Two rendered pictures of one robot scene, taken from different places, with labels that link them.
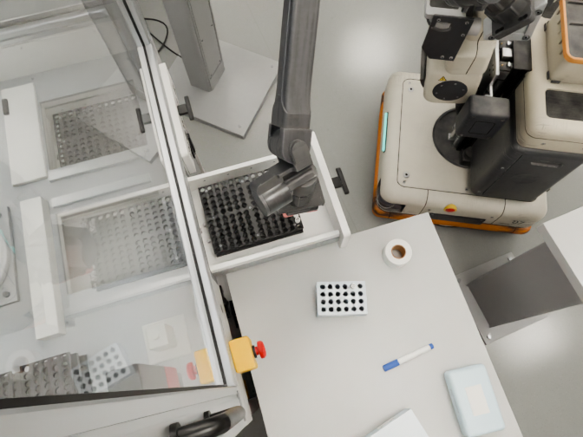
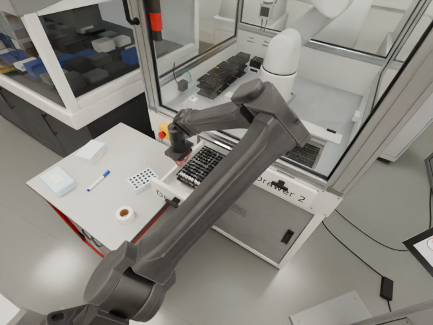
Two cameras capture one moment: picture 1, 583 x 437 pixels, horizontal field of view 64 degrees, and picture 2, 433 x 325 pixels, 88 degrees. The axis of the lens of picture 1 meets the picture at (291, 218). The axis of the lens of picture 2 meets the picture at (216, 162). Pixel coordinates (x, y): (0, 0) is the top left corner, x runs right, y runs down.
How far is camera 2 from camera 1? 1.02 m
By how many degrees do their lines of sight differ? 58
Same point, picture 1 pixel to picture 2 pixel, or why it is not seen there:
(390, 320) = (114, 189)
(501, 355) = (49, 308)
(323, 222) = not seen: hidden behind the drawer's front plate
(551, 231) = (11, 307)
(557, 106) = not seen: outside the picture
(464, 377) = (65, 182)
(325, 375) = (134, 157)
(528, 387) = (28, 302)
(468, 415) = (59, 171)
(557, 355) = not seen: outside the picture
